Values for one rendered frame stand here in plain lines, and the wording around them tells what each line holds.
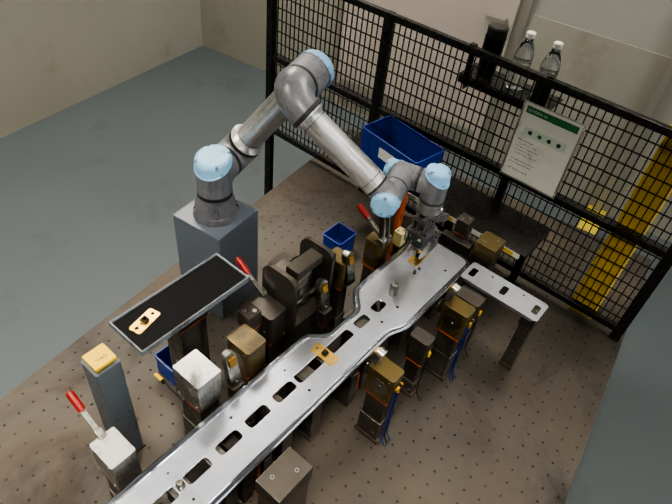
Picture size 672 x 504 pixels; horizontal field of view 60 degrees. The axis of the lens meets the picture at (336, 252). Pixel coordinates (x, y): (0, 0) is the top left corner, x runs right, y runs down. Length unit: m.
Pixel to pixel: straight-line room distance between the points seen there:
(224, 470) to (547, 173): 1.47
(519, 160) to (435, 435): 1.02
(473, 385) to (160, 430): 1.05
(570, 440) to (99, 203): 2.92
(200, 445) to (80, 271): 2.03
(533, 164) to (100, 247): 2.40
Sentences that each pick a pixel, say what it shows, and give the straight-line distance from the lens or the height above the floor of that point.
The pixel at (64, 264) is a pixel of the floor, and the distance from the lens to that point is 3.52.
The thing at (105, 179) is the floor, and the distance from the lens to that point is 4.05.
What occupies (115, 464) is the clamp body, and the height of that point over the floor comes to 1.06.
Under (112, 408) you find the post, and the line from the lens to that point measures 1.69.
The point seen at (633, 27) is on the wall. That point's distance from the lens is 3.89.
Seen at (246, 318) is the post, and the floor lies 1.10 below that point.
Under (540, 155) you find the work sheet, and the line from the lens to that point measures 2.21.
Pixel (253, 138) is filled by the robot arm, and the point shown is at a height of 1.37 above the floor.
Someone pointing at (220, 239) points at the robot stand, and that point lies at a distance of 1.90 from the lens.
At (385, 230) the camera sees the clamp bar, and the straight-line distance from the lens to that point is 1.98.
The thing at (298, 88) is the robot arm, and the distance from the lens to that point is 1.58.
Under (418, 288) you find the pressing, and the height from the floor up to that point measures 1.00.
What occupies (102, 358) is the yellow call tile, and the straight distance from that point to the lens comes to 1.57.
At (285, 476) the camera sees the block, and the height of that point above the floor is 1.03.
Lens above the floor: 2.40
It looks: 44 degrees down
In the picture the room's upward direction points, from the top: 8 degrees clockwise
